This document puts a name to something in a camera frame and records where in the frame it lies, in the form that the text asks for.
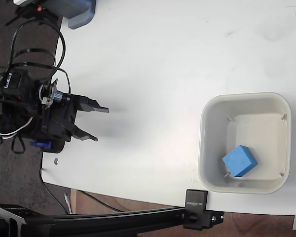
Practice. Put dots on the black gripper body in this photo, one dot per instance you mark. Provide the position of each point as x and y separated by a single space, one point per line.
61 123

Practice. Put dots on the blue cube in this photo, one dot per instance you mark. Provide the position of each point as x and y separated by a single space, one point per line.
239 160

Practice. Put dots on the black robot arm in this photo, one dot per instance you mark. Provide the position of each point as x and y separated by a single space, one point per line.
17 103

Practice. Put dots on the white square plastic bin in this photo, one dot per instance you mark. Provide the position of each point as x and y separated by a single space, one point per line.
251 128

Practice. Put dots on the blue base clamp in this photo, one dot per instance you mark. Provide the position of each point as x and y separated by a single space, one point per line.
40 144

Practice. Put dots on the small metal nut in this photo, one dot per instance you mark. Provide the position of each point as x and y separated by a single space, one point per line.
56 161

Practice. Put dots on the blue-gray plastic base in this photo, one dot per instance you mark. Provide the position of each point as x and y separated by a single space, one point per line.
74 12

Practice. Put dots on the black tripod stand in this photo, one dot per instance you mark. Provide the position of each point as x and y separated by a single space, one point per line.
32 13

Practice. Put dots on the black table clamp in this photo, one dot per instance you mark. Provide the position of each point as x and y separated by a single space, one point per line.
196 209

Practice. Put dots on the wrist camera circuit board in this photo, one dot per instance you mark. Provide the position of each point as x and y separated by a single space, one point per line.
50 92

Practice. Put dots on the black aluminium rail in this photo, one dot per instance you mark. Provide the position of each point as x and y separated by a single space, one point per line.
101 222

